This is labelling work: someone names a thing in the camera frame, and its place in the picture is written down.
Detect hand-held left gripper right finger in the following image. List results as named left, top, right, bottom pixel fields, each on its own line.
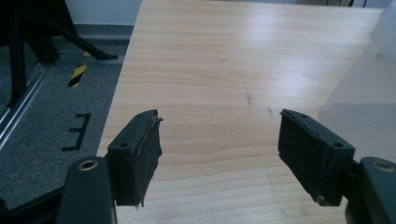
left=277, top=108, right=357, bottom=207

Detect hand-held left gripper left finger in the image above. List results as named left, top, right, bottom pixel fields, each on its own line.
left=106, top=108, right=164, bottom=209

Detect clear plastic storage box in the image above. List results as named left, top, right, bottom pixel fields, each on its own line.
left=318, top=0, right=396, bottom=164

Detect black floor tape marks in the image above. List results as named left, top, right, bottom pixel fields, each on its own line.
left=61, top=112, right=92, bottom=153

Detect yellow black striped floor tape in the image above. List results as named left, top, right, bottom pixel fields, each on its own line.
left=67, top=50, right=92, bottom=89

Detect black metal stand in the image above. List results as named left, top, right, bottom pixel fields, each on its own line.
left=0, top=0, right=120, bottom=108

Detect aluminium floor rail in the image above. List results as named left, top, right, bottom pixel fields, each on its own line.
left=0, top=62, right=54, bottom=150

